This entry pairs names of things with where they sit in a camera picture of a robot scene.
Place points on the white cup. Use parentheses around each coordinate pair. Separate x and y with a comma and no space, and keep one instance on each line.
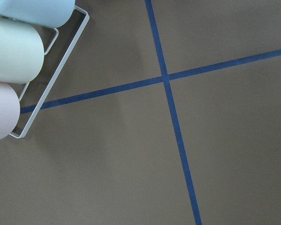
(21,52)

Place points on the light blue cup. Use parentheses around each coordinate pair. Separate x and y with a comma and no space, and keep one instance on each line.
(47,13)

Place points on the white wire cup rack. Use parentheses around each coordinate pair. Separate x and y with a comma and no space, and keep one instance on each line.
(59,43)

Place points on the pink cup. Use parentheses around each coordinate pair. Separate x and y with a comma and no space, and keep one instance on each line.
(9,109)

